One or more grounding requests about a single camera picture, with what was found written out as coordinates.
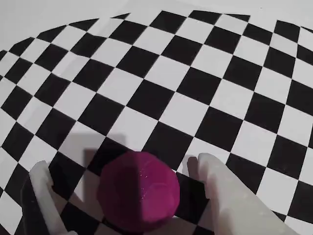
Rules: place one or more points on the black white checkered mat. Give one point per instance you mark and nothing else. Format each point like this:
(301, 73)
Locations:
(171, 85)

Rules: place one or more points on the pink faceted ball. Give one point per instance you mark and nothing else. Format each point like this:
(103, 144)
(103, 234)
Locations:
(139, 191)

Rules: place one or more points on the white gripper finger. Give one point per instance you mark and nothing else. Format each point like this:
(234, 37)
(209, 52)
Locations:
(232, 200)

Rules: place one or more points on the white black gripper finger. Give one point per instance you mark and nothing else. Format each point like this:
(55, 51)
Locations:
(44, 200)

